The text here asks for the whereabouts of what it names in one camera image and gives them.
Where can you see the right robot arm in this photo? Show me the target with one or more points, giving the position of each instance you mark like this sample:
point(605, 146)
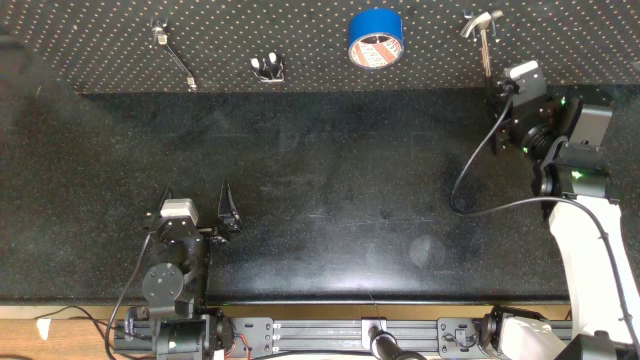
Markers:
point(590, 260)

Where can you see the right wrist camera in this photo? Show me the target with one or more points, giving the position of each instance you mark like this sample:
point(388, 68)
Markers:
point(522, 71)

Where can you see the mounting rail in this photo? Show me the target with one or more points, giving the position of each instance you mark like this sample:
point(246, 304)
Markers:
point(320, 332)

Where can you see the black pegboard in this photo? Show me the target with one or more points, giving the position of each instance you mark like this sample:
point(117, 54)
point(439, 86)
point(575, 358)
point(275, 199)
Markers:
point(300, 55)

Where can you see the white paper tag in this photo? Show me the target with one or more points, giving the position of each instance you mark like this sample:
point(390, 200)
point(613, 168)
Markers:
point(44, 327)

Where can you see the wrench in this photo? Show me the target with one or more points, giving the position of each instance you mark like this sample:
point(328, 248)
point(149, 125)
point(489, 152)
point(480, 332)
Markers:
point(176, 61)

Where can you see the pliers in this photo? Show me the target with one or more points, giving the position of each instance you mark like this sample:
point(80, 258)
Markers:
point(272, 62)

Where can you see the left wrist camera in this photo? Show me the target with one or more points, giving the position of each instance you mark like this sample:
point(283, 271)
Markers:
point(179, 209)

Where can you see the hammer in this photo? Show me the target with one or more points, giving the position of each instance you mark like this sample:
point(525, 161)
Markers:
point(486, 50)

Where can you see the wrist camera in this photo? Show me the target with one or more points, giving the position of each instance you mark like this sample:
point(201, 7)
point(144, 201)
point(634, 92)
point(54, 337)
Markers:
point(179, 209)
point(522, 71)

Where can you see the roll of blue tape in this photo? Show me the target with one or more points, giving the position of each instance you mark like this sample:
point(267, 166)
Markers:
point(375, 25)

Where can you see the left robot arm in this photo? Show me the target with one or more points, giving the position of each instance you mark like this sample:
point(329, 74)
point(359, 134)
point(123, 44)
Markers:
point(162, 287)

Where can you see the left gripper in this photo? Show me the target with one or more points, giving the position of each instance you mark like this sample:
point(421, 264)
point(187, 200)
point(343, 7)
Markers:
point(175, 229)

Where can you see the metal hook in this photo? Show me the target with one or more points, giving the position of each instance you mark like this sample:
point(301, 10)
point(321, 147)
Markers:
point(270, 79)
point(159, 24)
point(470, 27)

